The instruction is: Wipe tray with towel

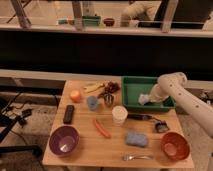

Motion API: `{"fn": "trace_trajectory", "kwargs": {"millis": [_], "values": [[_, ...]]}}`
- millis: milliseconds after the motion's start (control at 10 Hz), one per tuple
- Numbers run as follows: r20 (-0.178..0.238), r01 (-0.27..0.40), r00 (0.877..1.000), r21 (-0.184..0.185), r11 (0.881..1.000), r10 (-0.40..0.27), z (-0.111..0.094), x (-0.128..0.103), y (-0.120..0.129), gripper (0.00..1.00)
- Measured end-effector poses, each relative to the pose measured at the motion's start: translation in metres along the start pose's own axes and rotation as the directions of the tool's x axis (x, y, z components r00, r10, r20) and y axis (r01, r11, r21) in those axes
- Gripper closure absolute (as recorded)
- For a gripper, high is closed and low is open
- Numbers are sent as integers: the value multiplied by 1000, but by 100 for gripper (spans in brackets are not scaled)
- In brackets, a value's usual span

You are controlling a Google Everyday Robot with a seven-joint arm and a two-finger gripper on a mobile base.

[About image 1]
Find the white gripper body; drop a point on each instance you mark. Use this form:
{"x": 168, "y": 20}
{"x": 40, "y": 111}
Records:
{"x": 157, "y": 94}

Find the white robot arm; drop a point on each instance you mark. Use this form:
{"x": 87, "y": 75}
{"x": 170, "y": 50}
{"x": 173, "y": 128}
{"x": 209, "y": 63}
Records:
{"x": 173, "y": 85}

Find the green plastic tray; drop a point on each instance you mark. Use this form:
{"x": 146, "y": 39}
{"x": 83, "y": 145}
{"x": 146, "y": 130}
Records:
{"x": 133, "y": 87}

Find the white paper cup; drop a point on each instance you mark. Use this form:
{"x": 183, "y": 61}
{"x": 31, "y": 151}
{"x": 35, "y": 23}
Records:
{"x": 119, "y": 114}

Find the brown dried bunch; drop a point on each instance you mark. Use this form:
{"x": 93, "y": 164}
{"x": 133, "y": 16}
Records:
{"x": 109, "y": 88}

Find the metal whisk cup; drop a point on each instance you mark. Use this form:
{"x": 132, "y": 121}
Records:
{"x": 108, "y": 100}

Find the blue sponge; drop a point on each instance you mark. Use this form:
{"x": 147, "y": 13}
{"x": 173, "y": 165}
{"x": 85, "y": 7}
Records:
{"x": 136, "y": 139}

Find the orange red bowl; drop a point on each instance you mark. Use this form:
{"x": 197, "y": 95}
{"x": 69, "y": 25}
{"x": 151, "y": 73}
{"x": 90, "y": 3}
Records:
{"x": 175, "y": 146}

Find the small blue cup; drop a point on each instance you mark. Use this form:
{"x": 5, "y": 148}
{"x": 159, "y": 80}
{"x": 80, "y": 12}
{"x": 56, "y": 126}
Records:
{"x": 92, "y": 103}

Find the orange carrot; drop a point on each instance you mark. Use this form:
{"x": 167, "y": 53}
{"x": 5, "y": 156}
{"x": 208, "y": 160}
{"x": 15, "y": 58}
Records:
{"x": 101, "y": 129}

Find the yellow banana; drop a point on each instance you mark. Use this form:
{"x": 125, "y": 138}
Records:
{"x": 92, "y": 87}

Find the silver fork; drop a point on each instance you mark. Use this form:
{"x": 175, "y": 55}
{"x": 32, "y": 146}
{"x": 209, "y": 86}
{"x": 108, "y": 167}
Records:
{"x": 132, "y": 157}

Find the orange fruit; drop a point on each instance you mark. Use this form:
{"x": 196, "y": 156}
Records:
{"x": 75, "y": 96}

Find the dark red background bowl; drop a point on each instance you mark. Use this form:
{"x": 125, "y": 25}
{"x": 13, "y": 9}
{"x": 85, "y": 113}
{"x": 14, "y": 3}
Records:
{"x": 109, "y": 22}

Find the black remote control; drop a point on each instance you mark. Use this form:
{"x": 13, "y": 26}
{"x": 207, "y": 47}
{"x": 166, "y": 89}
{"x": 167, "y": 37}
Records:
{"x": 68, "y": 114}

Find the green box in background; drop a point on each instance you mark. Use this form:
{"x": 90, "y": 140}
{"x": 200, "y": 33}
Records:
{"x": 91, "y": 20}

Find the purple bowl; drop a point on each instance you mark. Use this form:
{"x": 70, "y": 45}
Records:
{"x": 63, "y": 140}

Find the black handled brush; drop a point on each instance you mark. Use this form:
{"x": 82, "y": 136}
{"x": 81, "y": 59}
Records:
{"x": 160, "y": 126}

